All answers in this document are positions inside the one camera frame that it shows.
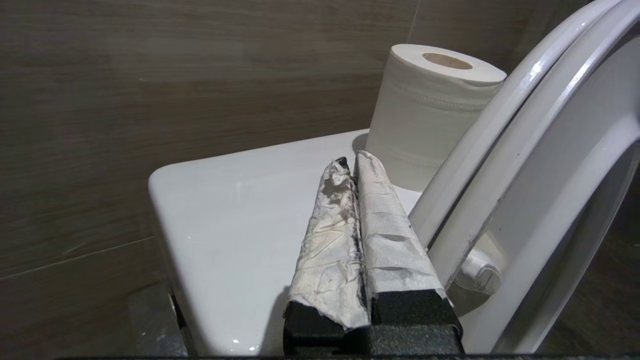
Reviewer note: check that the white toilet tank top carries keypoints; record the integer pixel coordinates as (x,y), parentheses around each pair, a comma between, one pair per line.
(235,225)

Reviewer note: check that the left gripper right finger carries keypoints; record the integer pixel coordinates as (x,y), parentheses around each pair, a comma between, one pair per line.
(390,250)

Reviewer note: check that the white toilet seat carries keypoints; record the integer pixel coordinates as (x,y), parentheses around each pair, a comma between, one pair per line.
(545,190)

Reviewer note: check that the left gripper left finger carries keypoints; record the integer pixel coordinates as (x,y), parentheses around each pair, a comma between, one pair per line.
(330,260)

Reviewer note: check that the white toilet lid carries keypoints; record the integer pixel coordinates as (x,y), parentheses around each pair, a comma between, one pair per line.
(480,145)

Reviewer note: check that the white toilet paper roll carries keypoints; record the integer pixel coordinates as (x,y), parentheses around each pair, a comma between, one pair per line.
(425,115)

